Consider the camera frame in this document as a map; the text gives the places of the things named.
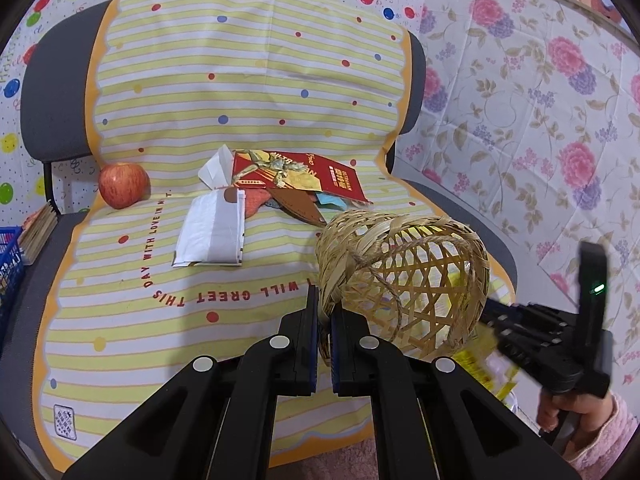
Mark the blue plastic basket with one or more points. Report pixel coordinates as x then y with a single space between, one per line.
10 265

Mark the blue paper scrap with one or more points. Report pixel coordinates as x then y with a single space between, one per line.
330 201

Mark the grey office chair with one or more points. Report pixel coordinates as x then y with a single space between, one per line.
55 85

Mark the yellow printed plastic bag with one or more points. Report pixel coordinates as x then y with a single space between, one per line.
475 360

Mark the red printed booklet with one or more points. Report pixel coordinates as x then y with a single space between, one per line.
335 175

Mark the brown leather piece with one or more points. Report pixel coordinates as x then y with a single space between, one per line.
300 207

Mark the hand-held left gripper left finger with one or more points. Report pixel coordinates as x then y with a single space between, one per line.
312 340

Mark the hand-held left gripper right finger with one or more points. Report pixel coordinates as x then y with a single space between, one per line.
336 350

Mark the woven bamboo basket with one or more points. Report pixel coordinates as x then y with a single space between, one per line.
420 270

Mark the person's right hand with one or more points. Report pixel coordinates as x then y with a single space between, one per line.
592 412

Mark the white paper bag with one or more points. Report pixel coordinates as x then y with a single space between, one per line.
210 230

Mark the stack of orange books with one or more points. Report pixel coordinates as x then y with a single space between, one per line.
40 232

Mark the red apple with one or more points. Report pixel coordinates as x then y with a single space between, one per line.
122 185

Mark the floral print plastic sheet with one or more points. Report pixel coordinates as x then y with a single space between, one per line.
525 110

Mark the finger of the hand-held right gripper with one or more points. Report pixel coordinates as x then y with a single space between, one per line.
530 317
535 352

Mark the yellow striped dotted cloth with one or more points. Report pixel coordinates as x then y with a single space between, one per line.
200 60

